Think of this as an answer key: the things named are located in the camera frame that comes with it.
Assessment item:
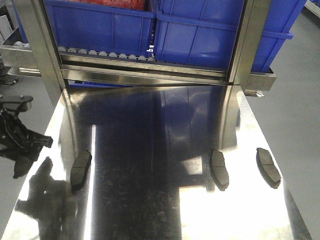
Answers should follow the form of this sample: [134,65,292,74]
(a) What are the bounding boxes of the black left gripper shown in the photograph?
[0,95,53,160]

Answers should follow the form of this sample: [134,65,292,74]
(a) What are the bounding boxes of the grey brake pad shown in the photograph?
[209,149,230,191]
[70,150,92,192]
[13,155,34,179]
[256,147,282,189]

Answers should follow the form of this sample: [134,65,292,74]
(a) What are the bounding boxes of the right blue plastic crate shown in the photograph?
[153,0,306,73]

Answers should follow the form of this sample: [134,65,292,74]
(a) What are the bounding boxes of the stainless steel roller rack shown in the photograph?
[0,0,275,106]

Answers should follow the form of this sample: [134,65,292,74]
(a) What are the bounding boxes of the blue plastic crate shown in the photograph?
[44,0,156,57]
[153,0,306,73]

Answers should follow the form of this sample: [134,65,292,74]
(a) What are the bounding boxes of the left blue plastic crate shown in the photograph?
[44,0,156,57]

